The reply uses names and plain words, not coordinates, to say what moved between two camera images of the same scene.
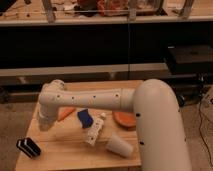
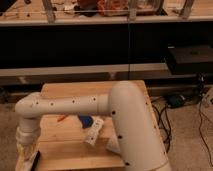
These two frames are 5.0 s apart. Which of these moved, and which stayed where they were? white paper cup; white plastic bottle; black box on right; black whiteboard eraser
Moved: black whiteboard eraser
Stayed: white plastic bottle; black box on right; white paper cup
